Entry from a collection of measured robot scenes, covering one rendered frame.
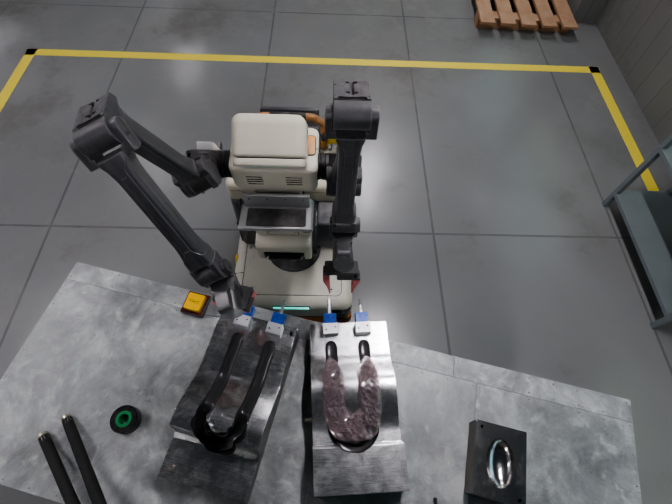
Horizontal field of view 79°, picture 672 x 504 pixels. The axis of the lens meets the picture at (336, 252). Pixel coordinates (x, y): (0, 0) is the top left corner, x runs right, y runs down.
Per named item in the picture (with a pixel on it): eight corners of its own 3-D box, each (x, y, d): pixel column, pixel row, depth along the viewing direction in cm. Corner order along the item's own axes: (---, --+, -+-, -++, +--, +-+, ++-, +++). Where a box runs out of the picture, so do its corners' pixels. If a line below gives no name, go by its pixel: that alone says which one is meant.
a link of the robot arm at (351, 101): (377, 63, 83) (328, 62, 83) (379, 118, 78) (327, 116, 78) (359, 178, 125) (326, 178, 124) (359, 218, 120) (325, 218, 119)
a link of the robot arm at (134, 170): (120, 111, 81) (75, 135, 82) (110, 120, 76) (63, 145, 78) (236, 264, 105) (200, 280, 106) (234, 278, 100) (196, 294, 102)
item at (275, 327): (279, 301, 140) (277, 294, 135) (292, 304, 140) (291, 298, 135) (266, 336, 134) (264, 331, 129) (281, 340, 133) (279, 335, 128)
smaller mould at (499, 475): (469, 422, 128) (476, 418, 122) (517, 434, 127) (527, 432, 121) (463, 493, 119) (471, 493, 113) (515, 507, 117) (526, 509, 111)
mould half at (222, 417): (227, 319, 143) (219, 304, 131) (298, 337, 140) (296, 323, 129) (164, 476, 118) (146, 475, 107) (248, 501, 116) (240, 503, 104)
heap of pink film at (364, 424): (321, 357, 131) (321, 351, 124) (375, 355, 132) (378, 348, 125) (324, 446, 118) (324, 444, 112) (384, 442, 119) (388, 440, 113)
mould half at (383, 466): (310, 329, 142) (309, 318, 132) (383, 326, 143) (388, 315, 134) (314, 496, 117) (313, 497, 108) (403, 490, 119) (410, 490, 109)
